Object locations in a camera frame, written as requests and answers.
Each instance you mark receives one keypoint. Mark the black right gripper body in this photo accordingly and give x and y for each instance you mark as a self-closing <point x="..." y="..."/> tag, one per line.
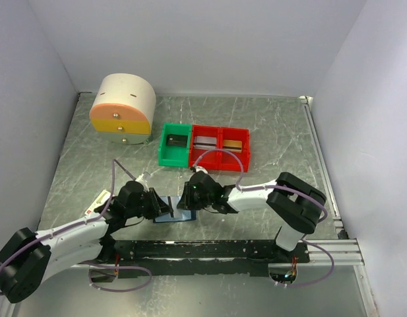
<point x="196" y="202"/>

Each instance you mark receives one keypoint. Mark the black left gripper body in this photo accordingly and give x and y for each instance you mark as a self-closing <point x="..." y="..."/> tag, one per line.
<point x="140" y="208"/>

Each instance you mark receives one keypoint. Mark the blue leather card holder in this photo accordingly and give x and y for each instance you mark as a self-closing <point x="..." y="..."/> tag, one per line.
<point x="187" y="215"/>

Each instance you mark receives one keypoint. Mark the grey magnetic stripe card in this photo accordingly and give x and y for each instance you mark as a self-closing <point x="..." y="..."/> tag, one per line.
<point x="205" y="142"/>

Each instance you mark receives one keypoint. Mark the dark card with chip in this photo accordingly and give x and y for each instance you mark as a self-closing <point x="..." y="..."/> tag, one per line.
<point x="175" y="140"/>

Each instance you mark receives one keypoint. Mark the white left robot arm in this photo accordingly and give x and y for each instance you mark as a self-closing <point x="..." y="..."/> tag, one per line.
<point x="29" y="258"/>

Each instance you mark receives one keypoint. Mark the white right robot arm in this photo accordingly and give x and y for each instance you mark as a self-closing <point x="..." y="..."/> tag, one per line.
<point x="298" y="204"/>

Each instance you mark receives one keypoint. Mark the gold card in red bin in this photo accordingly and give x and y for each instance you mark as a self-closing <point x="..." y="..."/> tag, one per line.
<point x="232" y="145"/>

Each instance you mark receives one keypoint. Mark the white small cardboard box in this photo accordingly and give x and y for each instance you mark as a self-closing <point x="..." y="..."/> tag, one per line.
<point x="99" y="201"/>

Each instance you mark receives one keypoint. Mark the red plastic double bin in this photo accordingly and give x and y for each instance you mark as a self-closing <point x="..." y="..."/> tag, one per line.
<point x="219" y="158"/>

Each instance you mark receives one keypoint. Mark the green plastic bin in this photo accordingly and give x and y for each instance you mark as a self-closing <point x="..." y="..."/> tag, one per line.
<point x="174" y="156"/>

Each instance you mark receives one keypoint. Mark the cream round drawer cabinet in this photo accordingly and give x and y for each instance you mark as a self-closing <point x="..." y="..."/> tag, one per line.
<point x="123" y="109"/>

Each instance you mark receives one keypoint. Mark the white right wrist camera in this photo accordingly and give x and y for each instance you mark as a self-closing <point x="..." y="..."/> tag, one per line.
<point x="197" y="169"/>

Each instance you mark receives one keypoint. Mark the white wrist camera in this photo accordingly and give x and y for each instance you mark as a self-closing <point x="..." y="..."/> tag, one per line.
<point x="197" y="169"/>
<point x="143" y="178"/>

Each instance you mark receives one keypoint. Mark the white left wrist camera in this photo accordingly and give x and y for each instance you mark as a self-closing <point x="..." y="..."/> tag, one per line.
<point x="143" y="178"/>

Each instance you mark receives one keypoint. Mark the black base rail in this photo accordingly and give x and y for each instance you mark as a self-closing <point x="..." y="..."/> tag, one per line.
<point x="202" y="257"/>

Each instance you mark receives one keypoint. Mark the aluminium frame rail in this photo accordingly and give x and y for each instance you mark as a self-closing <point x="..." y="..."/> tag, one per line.
<point x="343" y="252"/>

